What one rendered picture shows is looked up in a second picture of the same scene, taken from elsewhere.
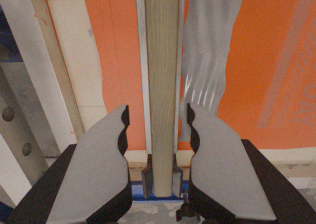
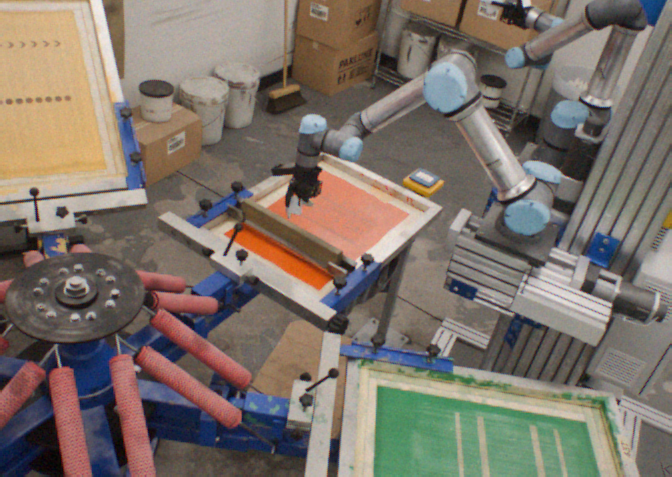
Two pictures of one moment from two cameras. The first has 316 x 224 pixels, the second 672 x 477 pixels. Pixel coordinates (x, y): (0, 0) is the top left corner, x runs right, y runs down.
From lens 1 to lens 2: 227 cm
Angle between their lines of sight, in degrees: 72
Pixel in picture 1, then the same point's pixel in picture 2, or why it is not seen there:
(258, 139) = (361, 247)
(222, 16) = not seen: hidden behind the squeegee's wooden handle
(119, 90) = (289, 266)
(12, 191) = (293, 296)
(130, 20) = (269, 248)
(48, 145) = not seen: outside the picture
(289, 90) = (340, 230)
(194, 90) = not seen: hidden behind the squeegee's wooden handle
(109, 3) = (260, 248)
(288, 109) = (350, 233)
